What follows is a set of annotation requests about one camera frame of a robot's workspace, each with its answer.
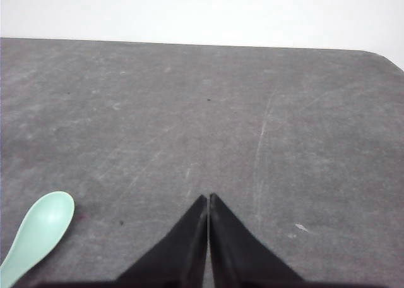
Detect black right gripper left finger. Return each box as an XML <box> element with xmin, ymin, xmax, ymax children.
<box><xmin>117</xmin><ymin>195</ymin><xmax>208</xmax><ymax>287</ymax></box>

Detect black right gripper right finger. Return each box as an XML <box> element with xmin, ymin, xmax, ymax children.
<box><xmin>209</xmin><ymin>193</ymin><xmax>304</xmax><ymax>287</ymax></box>

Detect mint green plastic spoon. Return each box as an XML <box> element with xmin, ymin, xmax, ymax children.
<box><xmin>1</xmin><ymin>191</ymin><xmax>75</xmax><ymax>287</ymax></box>

